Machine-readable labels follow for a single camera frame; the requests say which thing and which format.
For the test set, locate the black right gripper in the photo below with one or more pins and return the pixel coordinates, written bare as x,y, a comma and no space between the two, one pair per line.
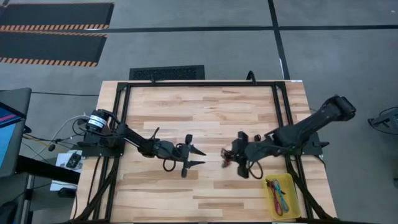
244,155

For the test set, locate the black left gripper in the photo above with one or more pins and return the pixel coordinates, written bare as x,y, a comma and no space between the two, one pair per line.
185,154

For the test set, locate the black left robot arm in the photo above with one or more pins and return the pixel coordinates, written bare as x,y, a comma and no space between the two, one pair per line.
158,148

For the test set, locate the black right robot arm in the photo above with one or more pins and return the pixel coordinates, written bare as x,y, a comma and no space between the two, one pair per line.
311,124

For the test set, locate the yellow plastic bin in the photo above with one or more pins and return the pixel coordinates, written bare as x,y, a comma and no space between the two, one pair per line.
293,186

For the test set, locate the black floor vent grate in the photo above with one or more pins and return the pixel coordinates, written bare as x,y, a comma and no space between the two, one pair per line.
166,73

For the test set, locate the small black device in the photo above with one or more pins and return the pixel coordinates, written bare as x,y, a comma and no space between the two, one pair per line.
74,160

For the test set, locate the small black box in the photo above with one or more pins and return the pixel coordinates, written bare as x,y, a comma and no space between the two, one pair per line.
66,192

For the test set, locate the white paper sheet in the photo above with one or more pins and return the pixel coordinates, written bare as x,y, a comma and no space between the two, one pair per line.
60,183

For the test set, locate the black side desk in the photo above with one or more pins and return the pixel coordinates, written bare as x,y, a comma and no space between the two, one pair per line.
46,170

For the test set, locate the black floor stand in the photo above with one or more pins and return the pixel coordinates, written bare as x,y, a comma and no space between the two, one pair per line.
385,121

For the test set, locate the black hazard-striped floor mat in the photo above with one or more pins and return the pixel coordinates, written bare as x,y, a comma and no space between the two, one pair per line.
49,46
56,14

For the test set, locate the grey monitor blue screen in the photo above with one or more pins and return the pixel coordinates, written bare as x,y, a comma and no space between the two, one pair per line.
12,140

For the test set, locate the black aluminium table frame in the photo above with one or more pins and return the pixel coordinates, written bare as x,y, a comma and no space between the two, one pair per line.
202,84

